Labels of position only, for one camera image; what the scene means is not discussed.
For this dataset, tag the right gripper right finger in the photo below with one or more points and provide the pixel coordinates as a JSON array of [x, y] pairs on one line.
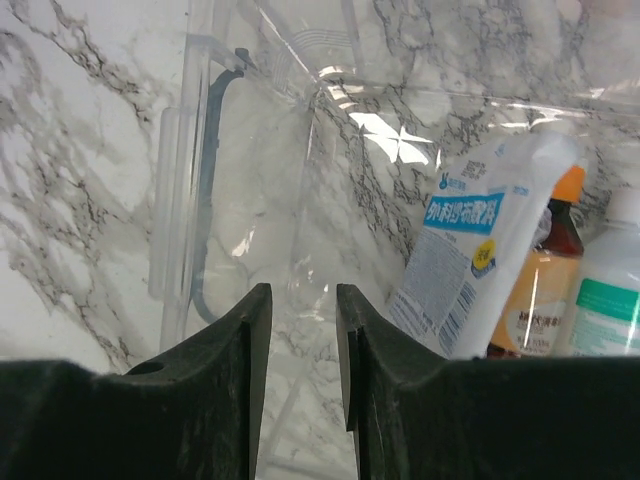
[[415, 415]]

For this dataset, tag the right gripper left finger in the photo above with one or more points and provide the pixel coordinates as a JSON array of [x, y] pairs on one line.
[[192, 412]]

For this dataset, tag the brown orange-cap medicine bottle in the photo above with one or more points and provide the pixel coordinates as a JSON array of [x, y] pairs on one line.
[[532, 315]]

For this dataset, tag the white green-label medicine bottle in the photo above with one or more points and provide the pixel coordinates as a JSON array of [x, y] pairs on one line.
[[602, 313]]

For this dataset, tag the white blue gauze packet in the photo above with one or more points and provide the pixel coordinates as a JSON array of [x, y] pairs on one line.
[[489, 211]]

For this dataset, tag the clear plastic medicine box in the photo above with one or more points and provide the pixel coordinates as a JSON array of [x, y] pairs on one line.
[[330, 146]]

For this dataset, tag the black box handle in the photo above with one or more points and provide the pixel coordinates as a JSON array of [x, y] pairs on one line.
[[211, 265]]

